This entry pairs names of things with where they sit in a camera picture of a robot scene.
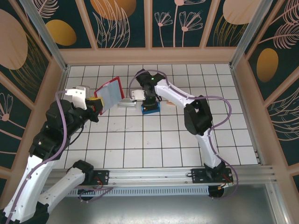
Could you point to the red card holder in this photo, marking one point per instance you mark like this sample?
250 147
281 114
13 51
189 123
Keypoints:
109 93

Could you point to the aluminium frame rail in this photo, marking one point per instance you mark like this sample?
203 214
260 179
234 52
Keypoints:
278 205

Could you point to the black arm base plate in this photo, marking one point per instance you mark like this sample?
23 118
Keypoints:
102 173
198 179

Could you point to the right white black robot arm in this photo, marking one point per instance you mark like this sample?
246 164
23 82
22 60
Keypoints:
208 149

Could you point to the small blue box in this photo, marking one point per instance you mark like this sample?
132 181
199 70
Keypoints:
150 113

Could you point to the aluminium mounting rail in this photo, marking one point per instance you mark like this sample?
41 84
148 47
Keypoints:
149 177

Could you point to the aluminium frame post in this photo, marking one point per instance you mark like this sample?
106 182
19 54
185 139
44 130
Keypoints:
243 46
45 35

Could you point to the aluminium side rail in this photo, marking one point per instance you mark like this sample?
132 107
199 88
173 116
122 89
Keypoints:
248 116
63 79

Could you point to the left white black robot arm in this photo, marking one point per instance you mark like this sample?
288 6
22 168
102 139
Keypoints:
30 177

